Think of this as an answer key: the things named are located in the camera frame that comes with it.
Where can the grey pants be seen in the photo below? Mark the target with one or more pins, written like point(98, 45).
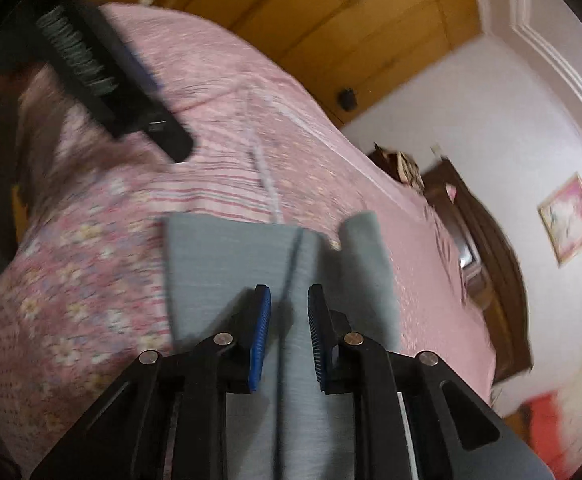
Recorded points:
point(211, 270)

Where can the patterned cloth bundle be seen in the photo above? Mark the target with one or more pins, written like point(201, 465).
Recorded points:
point(406, 167)

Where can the pink floral bedspread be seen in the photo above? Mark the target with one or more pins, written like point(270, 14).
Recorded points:
point(121, 260)

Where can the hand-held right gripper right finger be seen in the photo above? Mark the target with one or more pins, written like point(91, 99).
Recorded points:
point(317, 340)

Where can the dark wooden headboard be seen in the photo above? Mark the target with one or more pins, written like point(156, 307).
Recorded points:
point(501, 285)

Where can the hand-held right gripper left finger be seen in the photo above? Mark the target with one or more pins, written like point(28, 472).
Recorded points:
point(259, 340)

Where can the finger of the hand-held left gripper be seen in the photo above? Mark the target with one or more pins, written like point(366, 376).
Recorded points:
point(78, 57)
point(141, 95)

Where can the pink framed picture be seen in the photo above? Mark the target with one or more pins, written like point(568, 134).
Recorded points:
point(568, 220)

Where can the wooden wardrobe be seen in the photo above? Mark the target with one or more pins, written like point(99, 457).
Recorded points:
point(346, 25)

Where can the red and floral curtain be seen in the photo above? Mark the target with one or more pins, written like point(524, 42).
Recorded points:
point(551, 435)

